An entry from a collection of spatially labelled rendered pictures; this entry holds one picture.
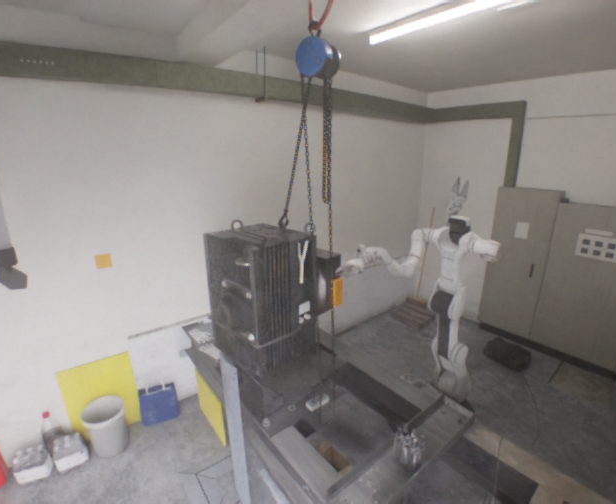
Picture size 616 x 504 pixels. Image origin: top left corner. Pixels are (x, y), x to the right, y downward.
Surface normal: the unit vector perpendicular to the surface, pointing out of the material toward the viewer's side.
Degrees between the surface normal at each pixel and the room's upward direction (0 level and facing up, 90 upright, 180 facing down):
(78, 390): 87
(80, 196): 90
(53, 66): 90
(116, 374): 87
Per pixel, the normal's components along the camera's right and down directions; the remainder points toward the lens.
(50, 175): 0.62, 0.22
